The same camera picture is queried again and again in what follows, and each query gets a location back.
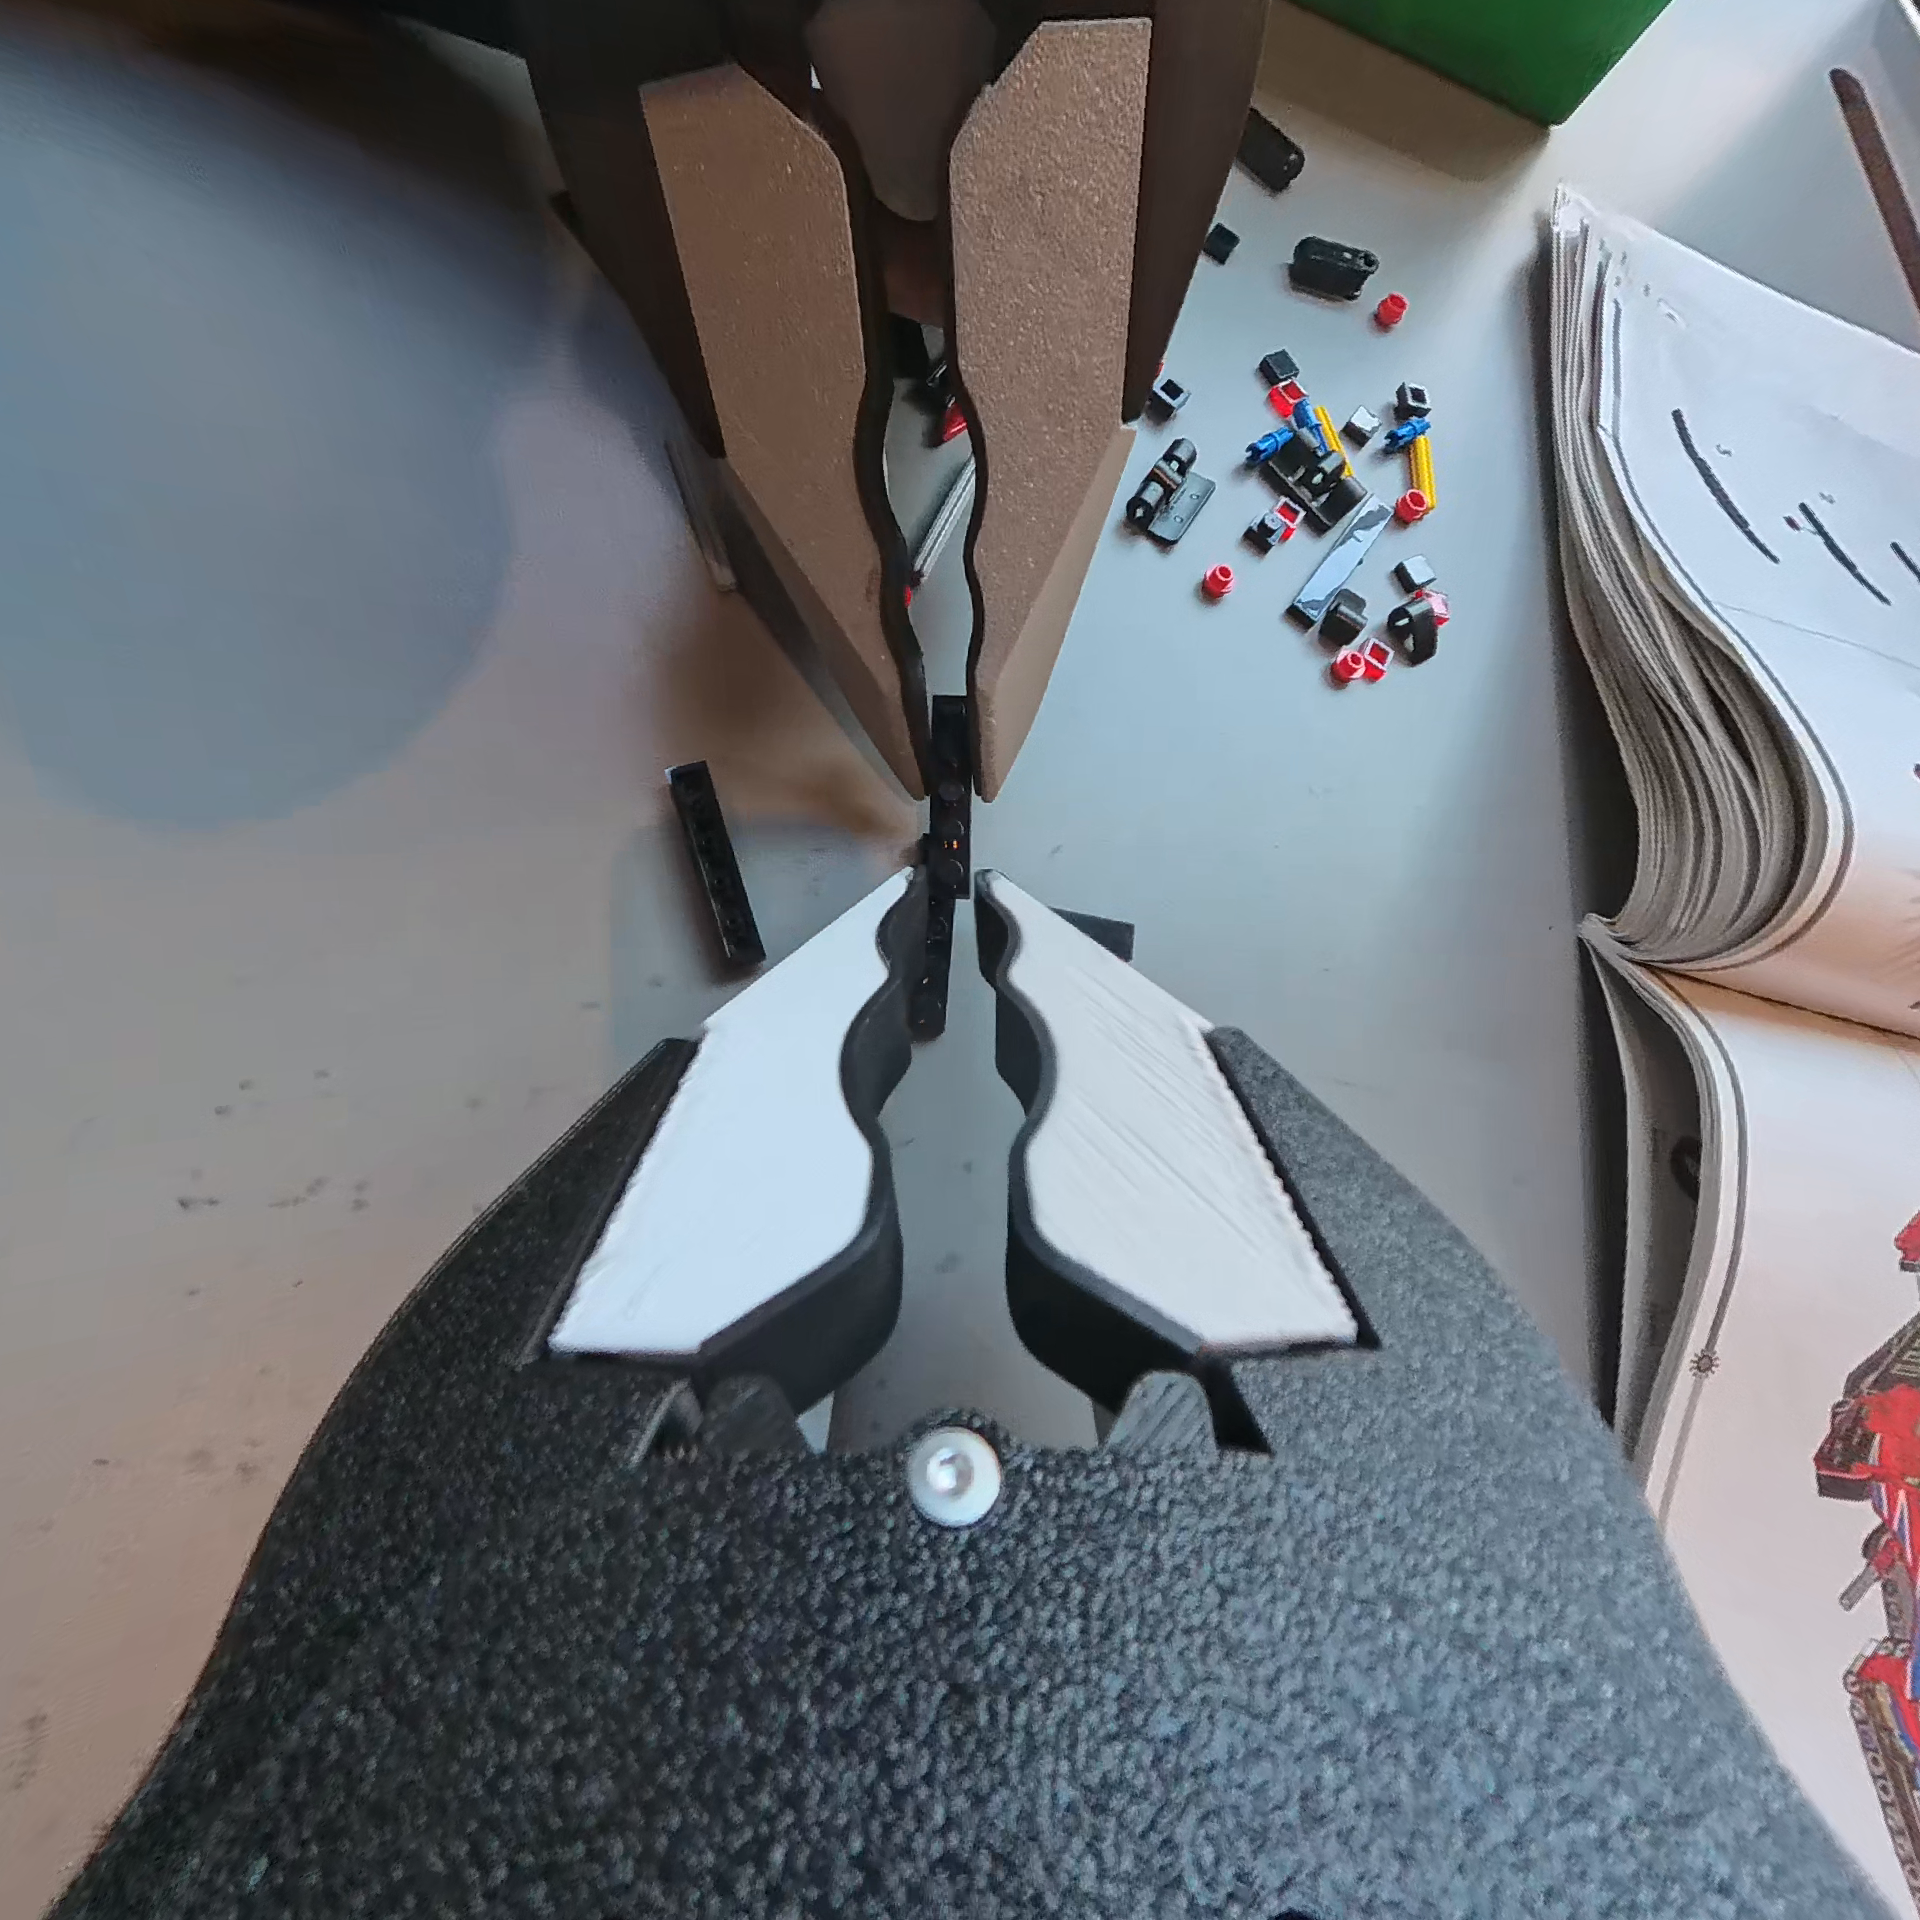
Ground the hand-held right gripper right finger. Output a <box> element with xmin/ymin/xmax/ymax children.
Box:
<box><xmin>974</xmin><ymin>871</ymin><xmax>1360</xmax><ymax>1454</ymax></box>

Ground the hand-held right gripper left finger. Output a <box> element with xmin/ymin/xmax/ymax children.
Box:
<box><xmin>548</xmin><ymin>868</ymin><xmax>917</xmax><ymax>1454</ymax></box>

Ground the grey axle rod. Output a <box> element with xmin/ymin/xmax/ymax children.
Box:
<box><xmin>904</xmin><ymin>456</ymin><xmax>980</xmax><ymax>582</ymax></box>

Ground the green plastic bin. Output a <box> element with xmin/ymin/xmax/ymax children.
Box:
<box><xmin>1297</xmin><ymin>0</ymin><xmax>1678</xmax><ymax>131</ymax></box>

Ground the open instruction booklet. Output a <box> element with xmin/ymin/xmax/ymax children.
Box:
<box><xmin>1545</xmin><ymin>181</ymin><xmax>1920</xmax><ymax>1914</ymax></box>

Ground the black brick plate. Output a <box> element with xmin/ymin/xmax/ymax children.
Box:
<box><xmin>904</xmin><ymin>840</ymin><xmax>965</xmax><ymax>1040</ymax></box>
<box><xmin>666</xmin><ymin>760</ymin><xmax>768</xmax><ymax>964</ymax></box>
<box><xmin>928</xmin><ymin>694</ymin><xmax>980</xmax><ymax>860</ymax></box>

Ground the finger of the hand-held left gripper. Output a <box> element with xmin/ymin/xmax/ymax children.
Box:
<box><xmin>637</xmin><ymin>65</ymin><xmax>934</xmax><ymax>801</ymax></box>
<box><xmin>945</xmin><ymin>14</ymin><xmax>1156</xmax><ymax>803</ymax></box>

